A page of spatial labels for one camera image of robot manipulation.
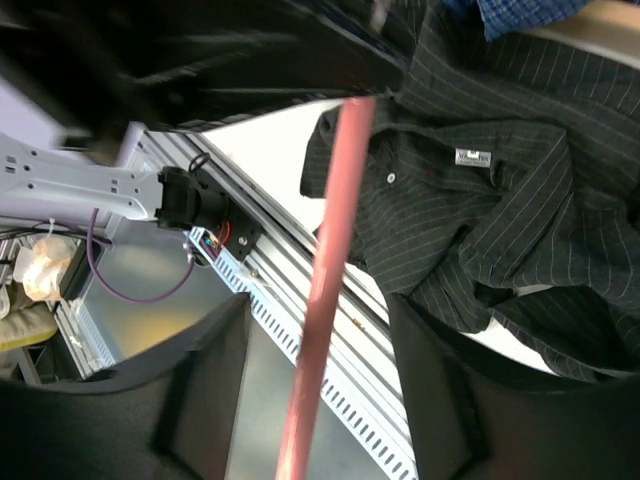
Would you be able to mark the blue checkered shirt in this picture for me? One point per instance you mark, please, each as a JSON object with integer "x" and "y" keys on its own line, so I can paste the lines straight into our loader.
{"x": 501, "y": 17}

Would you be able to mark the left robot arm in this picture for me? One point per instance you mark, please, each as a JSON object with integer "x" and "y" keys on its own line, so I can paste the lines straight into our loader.
{"x": 184, "y": 66}

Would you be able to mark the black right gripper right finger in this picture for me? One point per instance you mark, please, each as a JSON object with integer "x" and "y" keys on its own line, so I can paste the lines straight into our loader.
{"x": 447, "y": 432}

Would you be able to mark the black pinstriped shirt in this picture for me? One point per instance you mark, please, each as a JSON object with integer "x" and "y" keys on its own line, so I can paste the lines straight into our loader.
{"x": 502, "y": 184}

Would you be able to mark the slotted grey cable duct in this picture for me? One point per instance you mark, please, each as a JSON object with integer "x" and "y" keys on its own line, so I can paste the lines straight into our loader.
{"x": 343, "y": 358}

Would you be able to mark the wooden clothes rack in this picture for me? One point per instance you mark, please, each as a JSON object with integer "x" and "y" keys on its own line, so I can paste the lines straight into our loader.
{"x": 606, "y": 28}

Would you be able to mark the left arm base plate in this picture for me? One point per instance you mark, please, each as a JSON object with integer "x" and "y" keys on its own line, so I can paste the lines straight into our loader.
{"x": 238, "y": 232}

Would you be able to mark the pink hanger of black shirt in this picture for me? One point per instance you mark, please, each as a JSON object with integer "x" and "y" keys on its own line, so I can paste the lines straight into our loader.
{"x": 344, "y": 178}

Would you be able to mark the aluminium mounting rail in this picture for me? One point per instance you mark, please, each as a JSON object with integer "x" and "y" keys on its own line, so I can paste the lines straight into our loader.
{"x": 101, "y": 330}

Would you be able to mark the crumpled bag beside table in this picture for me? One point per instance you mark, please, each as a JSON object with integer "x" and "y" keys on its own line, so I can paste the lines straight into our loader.
{"x": 40, "y": 268}

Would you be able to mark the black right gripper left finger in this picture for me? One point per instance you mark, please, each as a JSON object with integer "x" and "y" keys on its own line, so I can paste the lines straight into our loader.
{"x": 169, "y": 411}

